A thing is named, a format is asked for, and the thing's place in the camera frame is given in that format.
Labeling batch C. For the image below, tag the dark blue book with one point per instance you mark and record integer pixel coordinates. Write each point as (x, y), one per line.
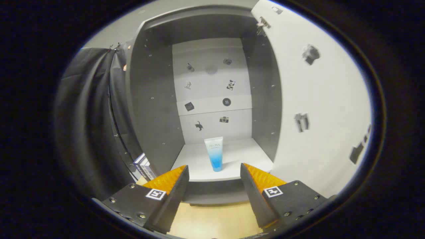
(138, 164)

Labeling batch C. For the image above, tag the grey cabinet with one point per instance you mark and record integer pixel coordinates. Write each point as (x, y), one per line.
(156, 116)

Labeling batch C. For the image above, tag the white cabinet shelf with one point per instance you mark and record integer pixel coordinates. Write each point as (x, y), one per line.
(239, 152)

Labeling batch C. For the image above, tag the blue and white tube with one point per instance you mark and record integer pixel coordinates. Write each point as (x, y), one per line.
(214, 156)

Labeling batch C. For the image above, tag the metal door hinge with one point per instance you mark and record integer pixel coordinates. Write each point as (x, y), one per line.
(263, 24)

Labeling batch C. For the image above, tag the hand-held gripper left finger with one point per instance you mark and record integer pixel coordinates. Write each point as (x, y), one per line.
(172, 205)

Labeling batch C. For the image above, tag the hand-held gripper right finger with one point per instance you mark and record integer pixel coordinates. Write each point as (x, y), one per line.
(256, 202)

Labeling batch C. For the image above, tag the white spine book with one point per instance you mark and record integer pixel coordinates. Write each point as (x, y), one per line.
(146, 168)

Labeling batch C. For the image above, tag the black backdrop cloth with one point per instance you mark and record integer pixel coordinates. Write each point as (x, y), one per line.
(89, 126)

